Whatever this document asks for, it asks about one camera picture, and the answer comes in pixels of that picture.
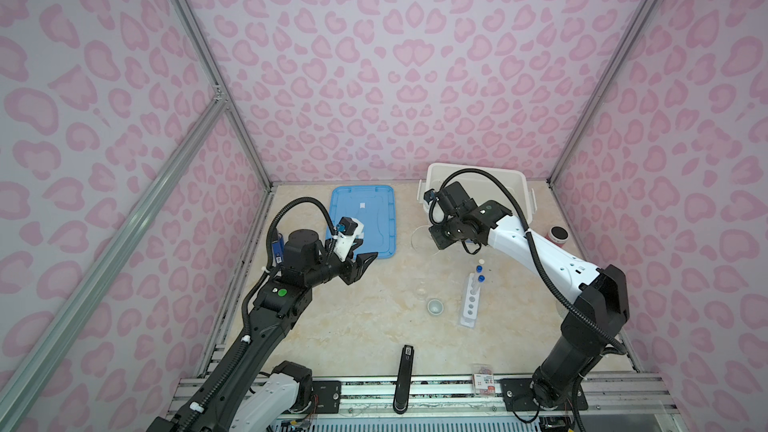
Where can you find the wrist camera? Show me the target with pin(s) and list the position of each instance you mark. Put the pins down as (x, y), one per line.
(348, 231)
(431, 197)

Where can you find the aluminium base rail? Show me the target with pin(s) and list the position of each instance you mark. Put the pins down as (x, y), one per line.
(606, 401)

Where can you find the black stapler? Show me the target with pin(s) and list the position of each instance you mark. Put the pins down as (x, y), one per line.
(403, 382)

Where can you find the white plastic storage bin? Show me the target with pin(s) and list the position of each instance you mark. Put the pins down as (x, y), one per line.
(481, 188)

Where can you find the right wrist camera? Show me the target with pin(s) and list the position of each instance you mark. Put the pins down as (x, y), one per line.
(431, 197)

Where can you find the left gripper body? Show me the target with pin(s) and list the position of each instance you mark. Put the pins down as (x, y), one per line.
(348, 271)

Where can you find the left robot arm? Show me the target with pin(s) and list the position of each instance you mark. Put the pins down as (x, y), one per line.
(229, 399)

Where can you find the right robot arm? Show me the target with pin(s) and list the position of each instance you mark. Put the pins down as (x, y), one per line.
(595, 298)

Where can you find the small white ceramic crucible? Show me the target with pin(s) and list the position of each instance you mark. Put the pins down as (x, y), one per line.
(435, 307)

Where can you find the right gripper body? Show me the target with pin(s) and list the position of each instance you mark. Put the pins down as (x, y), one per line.
(447, 232)

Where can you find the white test tube rack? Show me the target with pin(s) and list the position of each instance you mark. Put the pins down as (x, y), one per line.
(470, 303)

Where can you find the blue plastic bin lid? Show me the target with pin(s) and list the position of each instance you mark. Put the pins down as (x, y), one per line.
(374, 207)

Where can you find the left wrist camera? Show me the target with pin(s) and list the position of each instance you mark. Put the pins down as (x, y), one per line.
(348, 231)

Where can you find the clear glass petri dish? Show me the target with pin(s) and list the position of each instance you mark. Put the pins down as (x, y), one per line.
(421, 240)

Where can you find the pink jar black lid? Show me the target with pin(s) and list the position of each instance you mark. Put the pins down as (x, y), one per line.
(558, 235)

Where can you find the small clear watch glass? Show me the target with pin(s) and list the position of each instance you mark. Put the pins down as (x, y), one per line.
(420, 294)

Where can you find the staples box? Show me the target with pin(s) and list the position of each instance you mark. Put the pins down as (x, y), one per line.
(483, 380)

